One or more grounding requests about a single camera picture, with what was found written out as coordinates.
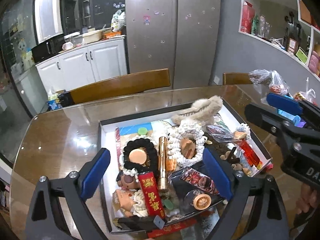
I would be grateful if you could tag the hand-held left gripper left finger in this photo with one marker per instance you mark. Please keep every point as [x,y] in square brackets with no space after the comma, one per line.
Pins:
[96,172]

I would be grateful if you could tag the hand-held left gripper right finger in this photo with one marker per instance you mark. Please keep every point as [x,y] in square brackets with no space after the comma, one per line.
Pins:
[215,172]

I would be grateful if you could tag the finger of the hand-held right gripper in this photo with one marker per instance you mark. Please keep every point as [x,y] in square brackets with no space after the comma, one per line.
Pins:
[262,116]
[282,102]

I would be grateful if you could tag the dark patterned case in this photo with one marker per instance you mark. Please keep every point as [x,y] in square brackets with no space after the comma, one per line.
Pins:
[200,180]

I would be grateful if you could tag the black storage box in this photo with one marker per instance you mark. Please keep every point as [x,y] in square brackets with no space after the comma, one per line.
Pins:
[107,135]

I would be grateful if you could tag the red gold-print case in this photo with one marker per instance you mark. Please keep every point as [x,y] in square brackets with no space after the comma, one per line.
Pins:
[172,230]
[151,195]

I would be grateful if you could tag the black gold-lettered knife case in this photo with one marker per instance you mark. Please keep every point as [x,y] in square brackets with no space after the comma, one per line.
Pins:
[135,223]

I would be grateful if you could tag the glossy wooden desktop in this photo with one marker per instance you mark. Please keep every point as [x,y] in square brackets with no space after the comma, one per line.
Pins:
[62,135]

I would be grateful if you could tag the person's right hand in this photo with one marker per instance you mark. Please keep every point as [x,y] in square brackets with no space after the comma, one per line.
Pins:
[308,198]

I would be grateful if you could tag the blue plastic pack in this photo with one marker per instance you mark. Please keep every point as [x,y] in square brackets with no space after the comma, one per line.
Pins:
[287,115]

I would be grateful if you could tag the knotted clear plastic bag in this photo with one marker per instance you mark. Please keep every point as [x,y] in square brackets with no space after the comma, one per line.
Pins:
[306,93]

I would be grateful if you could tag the clear bag with orange token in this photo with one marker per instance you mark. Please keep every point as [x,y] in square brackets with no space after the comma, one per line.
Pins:
[202,200]

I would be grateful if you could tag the brown face plush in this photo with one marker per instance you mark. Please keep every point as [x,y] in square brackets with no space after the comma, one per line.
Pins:
[127,180]

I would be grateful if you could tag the white knitted scrunchie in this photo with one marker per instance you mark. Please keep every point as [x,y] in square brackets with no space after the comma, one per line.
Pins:
[197,140]

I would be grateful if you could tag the black ruffled scrunchie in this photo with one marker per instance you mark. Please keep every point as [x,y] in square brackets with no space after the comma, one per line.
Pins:
[127,145]

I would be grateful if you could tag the peach round disc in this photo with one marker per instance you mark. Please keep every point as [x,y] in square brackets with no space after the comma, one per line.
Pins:
[138,157]

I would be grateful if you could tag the pink pouch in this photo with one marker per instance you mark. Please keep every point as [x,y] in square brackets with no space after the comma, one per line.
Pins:
[314,62]

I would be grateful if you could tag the copper metal flashlight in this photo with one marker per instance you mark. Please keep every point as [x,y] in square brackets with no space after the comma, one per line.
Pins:
[163,162]

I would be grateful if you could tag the silver foil packet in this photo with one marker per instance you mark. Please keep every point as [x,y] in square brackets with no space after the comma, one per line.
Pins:
[202,225]

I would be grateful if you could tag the light green round disc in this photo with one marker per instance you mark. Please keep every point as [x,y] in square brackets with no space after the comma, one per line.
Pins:
[143,131]

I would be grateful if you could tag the beige furry headband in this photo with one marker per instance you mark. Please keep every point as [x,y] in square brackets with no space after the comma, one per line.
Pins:
[200,110]

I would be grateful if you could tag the green package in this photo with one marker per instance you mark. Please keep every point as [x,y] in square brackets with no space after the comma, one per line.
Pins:
[255,25]

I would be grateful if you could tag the red package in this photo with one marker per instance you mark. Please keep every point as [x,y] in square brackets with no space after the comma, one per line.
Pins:
[247,17]

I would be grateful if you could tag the silver refrigerator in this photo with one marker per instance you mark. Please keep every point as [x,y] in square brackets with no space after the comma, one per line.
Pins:
[195,42]

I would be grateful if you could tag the white kitchen cabinet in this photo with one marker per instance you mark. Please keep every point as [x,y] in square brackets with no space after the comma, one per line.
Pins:
[107,60]

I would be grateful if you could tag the white mug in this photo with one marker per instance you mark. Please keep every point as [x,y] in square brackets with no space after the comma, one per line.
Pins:
[67,45]

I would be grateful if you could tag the black microwave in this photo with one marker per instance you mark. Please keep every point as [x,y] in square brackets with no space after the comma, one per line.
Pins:
[43,51]

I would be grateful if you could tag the beige plastic container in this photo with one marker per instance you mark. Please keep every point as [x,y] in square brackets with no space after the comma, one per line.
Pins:
[92,37]

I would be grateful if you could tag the glass door with stickers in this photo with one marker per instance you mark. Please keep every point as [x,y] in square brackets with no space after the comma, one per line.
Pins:
[15,55]

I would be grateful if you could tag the printed plastic bag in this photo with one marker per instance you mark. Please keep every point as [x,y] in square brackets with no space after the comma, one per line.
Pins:
[118,20]

